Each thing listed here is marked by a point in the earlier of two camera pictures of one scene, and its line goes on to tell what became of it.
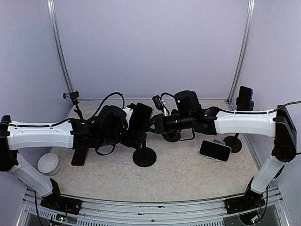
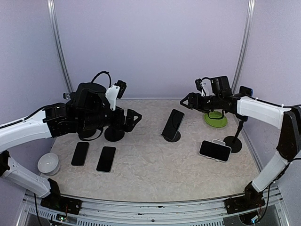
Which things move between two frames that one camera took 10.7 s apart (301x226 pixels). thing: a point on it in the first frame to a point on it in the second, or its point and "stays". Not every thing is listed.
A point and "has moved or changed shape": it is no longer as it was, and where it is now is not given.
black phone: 79,156 stays
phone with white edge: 141,114 to 106,158
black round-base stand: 144,157 has moved or changed shape
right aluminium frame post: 251,5 stays
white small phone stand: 218,141 stays
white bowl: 48,164 stays
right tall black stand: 234,142 stays
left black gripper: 138,139 to 129,125
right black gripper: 159,124 to 197,104
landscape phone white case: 215,151 stays
